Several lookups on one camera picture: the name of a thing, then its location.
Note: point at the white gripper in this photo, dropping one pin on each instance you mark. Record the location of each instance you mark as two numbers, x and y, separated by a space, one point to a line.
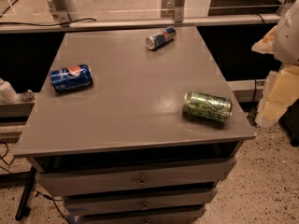
287 39

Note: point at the green soda can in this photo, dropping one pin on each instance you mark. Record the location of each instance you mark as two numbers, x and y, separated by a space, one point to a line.
207 106

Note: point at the blue silver Red Bull can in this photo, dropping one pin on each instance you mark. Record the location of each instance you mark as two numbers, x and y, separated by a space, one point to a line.
161 38

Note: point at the blue Pepsi can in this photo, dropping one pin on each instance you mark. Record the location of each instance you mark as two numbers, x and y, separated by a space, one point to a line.
71 77

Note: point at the grey beam right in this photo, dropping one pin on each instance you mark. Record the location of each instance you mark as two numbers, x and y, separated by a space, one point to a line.
247 91

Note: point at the top grey drawer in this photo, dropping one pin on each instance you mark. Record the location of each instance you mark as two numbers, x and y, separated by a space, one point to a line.
136 177

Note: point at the grey drawer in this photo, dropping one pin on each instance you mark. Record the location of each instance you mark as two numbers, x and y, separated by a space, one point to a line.
154 216
138 200
136 177

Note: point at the grey drawer cabinet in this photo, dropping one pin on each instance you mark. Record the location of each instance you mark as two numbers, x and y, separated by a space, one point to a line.
132 114

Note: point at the middle grey drawer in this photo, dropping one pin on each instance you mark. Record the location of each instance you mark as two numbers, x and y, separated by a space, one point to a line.
138 200

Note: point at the bottom grey drawer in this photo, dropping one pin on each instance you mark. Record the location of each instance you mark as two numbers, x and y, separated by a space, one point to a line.
154 216

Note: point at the white pipe fitting left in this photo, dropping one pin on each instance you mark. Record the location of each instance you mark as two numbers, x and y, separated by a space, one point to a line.
7 92

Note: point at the black metal leg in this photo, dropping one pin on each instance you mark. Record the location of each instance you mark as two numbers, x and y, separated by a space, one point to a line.
20 214

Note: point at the horizontal metal rail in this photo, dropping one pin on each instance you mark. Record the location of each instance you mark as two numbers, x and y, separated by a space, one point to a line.
13 27

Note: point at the metal upright bracket centre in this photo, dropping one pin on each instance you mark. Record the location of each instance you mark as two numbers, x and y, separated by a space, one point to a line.
173 9

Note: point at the metal upright bracket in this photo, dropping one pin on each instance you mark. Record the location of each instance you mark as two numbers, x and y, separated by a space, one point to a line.
63 10
173 9

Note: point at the metal upright bracket left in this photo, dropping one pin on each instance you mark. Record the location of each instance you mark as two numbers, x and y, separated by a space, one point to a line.
63 10

